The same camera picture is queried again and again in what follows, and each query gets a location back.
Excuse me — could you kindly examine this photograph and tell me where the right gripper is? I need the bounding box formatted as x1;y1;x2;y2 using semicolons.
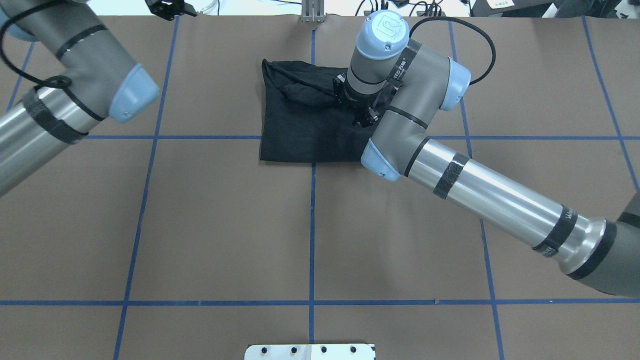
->
333;74;386;116

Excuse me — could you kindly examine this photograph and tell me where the black graphic t-shirt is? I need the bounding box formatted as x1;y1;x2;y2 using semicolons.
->
260;59;398;163

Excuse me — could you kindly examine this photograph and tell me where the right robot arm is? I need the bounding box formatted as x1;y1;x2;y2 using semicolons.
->
334;10;640;297

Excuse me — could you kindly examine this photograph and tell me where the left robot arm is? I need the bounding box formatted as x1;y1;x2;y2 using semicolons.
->
0;0;160;195

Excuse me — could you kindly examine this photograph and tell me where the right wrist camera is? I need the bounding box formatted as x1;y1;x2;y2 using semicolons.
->
352;104;386;128

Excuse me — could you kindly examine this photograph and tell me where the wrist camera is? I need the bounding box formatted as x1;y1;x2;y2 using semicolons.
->
144;0;198;21
352;104;386;128

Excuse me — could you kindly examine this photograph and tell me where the aluminium frame post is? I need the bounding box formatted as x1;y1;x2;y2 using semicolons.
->
300;0;326;23

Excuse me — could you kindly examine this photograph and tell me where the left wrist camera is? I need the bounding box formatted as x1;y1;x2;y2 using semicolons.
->
144;0;198;21

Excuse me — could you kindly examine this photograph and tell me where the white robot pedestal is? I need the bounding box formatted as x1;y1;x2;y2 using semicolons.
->
244;342;377;360

